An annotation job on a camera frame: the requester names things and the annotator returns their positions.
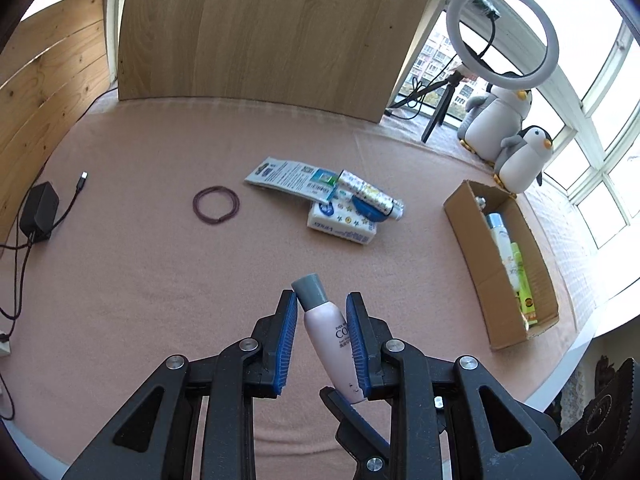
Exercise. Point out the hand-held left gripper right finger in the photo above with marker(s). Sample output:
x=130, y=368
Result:
x=357, y=345

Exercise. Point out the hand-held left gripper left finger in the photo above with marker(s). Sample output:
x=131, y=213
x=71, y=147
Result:
x=287, y=345

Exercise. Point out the pink bottle grey cap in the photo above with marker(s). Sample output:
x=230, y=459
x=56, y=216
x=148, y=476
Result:
x=330, y=340

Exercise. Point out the star print tissue pack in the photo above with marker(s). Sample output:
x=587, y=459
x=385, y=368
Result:
x=340, y=227

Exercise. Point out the blue round lid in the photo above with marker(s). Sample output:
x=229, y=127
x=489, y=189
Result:
x=367, y=208

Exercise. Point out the clear plastic cap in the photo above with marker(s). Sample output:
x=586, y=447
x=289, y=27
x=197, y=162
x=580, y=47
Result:
x=397, y=209

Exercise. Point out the cardboard box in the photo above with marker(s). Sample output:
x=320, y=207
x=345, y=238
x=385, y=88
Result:
x=480, y=255

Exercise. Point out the patterned white tube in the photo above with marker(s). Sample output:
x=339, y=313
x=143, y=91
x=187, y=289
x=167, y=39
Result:
x=365, y=190

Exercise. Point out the printed packet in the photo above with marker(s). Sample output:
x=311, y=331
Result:
x=280, y=175

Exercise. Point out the green tube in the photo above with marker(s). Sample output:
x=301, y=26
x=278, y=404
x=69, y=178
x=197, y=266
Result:
x=522, y=285

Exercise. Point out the white sunscreen bottle blue cap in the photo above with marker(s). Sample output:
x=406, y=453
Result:
x=497, y=232

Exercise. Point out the white massage roller grey balls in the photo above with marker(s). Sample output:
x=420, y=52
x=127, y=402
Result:
x=481, y=203

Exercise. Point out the white checked bedsheet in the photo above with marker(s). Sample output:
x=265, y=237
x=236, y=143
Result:
x=570, y=260

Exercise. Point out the small penguin plush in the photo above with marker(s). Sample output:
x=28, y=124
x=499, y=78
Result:
x=522, y=165

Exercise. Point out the large penguin plush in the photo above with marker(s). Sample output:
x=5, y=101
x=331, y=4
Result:
x=492, y=125

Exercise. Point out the black power adapter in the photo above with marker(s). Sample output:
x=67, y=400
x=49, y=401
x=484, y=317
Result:
x=39, y=212

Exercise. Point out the light oak wooden panel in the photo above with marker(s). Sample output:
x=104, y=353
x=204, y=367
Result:
x=275, y=35

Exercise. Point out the pine slat board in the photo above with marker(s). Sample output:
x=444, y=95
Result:
x=50, y=85

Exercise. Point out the black camera on gooseneck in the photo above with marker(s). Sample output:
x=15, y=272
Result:
x=487, y=6

